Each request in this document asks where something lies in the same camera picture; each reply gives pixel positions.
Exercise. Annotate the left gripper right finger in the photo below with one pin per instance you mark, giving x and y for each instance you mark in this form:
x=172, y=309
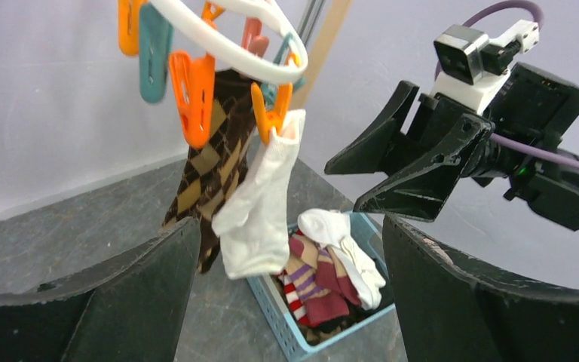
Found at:
x=455, y=307

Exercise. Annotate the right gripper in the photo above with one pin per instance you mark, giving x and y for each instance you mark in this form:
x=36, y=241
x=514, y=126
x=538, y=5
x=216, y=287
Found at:
x=517, y=136

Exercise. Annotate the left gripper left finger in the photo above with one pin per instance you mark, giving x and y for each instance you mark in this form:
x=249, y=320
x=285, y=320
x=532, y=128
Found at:
x=128, y=308

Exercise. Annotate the white sock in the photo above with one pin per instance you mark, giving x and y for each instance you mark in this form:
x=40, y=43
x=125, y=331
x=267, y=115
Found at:
x=252, y=223
x=332, y=228

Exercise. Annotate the brown argyle sock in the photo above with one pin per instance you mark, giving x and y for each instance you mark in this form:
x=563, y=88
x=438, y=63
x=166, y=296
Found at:
x=231, y=143
x=199, y=162

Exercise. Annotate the pink clothespin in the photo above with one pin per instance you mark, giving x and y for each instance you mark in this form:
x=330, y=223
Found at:
x=255, y=37

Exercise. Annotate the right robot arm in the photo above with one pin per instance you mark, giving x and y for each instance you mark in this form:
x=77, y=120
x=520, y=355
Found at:
x=554, y=199

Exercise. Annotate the red striped sock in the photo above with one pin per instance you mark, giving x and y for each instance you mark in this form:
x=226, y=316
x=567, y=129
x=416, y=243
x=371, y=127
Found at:
x=321, y=283

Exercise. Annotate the blue plastic basket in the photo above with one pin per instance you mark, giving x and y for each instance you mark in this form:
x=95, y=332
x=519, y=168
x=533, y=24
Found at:
x=278, y=300

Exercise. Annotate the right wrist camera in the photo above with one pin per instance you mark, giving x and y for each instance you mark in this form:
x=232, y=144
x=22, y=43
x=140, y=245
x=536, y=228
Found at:
x=474, y=67

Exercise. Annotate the wooden drying rack frame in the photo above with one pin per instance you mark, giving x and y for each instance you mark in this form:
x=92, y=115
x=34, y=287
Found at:
x=323, y=42

